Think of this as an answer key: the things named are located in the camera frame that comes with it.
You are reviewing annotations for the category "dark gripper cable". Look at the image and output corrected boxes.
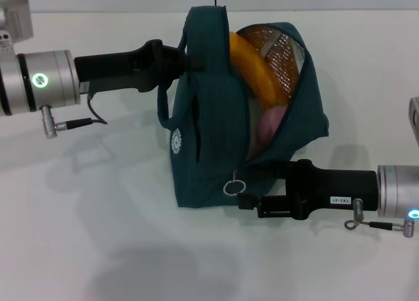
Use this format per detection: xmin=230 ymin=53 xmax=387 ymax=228
xmin=54 ymin=91 xmax=108 ymax=131
xmin=343 ymin=198 xmax=407 ymax=232

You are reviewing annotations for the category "dark right gripper cable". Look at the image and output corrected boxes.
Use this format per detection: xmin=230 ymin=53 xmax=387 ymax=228
xmin=343 ymin=198 xmax=407 ymax=232

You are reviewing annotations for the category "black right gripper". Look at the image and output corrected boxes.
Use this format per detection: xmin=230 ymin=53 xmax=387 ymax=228
xmin=237 ymin=159 xmax=380 ymax=221

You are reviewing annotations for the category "yellow banana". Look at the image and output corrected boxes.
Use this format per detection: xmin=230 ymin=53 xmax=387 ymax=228
xmin=228 ymin=31 xmax=291 ymax=107

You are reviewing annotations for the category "dark left gripper cable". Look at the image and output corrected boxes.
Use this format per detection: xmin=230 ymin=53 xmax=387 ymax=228
xmin=54 ymin=91 xmax=108 ymax=131

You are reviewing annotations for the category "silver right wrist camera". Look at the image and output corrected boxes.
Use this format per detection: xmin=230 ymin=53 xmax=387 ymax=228
xmin=408 ymin=97 xmax=419 ymax=141

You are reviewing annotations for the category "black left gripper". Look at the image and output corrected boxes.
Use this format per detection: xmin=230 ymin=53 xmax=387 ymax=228
xmin=74 ymin=40 xmax=206 ymax=93

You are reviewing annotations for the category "dark green lunch bag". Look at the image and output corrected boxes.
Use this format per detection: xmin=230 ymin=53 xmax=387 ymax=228
xmin=156 ymin=5 xmax=330 ymax=210

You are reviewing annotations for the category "pink peach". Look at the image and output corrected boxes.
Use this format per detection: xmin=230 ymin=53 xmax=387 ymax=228
xmin=257 ymin=104 xmax=289 ymax=147

